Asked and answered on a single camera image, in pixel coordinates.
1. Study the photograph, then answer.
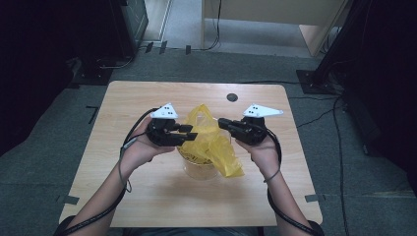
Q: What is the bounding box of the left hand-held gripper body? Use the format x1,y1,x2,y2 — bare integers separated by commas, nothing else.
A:
146,102,181,148

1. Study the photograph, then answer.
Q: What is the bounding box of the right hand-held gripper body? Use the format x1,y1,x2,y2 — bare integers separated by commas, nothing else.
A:
234,103,285,147

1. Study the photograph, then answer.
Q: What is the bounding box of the yellow plastic bag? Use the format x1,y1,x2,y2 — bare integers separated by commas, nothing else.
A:
178,103,246,179

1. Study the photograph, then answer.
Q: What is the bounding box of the person's right hand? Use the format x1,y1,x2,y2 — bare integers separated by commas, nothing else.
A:
234,134,283,182

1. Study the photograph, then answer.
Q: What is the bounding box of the person's left hand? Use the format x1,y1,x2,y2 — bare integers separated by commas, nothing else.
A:
119,116,177,178

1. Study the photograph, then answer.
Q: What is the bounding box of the grey wrist band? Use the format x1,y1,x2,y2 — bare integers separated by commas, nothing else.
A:
263,167,282,184

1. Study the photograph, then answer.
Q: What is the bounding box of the black angled floor tape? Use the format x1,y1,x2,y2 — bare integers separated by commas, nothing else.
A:
86,105,99,125

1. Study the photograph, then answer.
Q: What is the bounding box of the black floor plate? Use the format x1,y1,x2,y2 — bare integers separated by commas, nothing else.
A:
72,65,114,88

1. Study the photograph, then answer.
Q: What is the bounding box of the black cabinet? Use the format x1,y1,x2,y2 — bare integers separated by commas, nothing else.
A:
111,0,149,59

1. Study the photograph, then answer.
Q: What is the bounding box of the beige wooden furniture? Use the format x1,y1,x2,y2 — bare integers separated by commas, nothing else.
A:
200,0,349,58

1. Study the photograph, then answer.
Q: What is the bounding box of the thick black left gripper cable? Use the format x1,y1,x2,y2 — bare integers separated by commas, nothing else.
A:
53,107,160,236

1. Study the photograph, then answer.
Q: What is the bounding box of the thick black gripper cable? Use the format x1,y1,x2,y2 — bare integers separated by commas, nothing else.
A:
264,127,326,236
53,107,160,236

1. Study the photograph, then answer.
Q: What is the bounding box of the thin grey cable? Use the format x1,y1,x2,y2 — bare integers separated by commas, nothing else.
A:
117,137,140,195

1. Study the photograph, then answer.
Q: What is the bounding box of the short black floor cable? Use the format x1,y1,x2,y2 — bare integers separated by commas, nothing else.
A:
295,106,344,129

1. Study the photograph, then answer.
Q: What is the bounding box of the black stand base plate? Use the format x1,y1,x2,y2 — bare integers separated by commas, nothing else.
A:
296,69,345,95

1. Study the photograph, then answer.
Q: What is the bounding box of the thick black right gripper cable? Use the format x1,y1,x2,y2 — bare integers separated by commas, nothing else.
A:
264,127,326,236

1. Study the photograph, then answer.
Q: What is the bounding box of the long black floor cable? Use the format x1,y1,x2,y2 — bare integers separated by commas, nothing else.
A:
332,94,351,236

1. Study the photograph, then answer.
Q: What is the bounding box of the black hanging cable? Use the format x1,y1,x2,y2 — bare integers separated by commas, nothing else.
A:
191,0,223,52

